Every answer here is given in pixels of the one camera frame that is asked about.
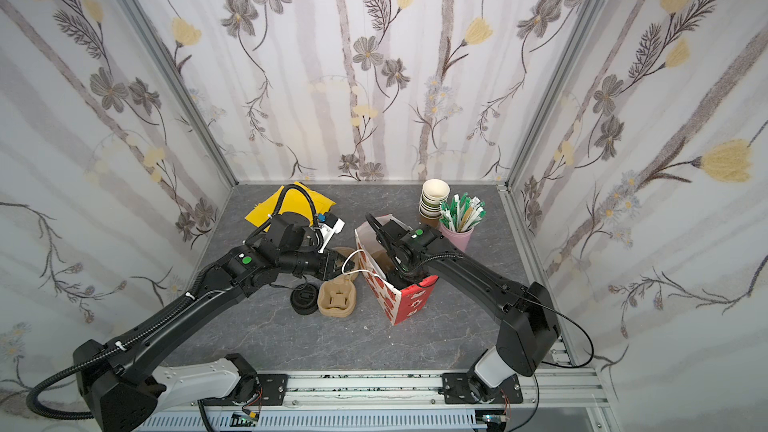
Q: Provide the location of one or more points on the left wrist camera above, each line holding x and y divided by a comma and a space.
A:
329, 225

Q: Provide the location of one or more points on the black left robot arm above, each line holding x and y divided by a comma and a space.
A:
116, 379

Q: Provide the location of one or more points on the green white wrapped straws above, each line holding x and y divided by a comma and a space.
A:
461, 213

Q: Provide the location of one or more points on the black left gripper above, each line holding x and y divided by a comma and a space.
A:
332, 264

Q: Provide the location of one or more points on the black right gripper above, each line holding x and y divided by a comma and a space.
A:
387, 238

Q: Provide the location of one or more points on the stack of paper cups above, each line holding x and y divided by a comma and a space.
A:
433, 194

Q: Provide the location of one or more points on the yellow napkin stack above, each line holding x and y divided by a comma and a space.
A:
267, 207

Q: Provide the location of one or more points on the pink straw holder cup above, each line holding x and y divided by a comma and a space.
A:
460, 240

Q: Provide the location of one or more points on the brown pulp cup carrier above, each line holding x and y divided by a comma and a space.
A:
338, 296

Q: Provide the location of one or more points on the stack of black lids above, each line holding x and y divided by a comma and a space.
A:
304, 299

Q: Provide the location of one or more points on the aluminium mounting rail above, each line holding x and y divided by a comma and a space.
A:
436, 400

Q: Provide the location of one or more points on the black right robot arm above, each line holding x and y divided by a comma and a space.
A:
528, 322

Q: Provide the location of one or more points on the red white paper bag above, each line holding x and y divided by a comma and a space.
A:
398, 298

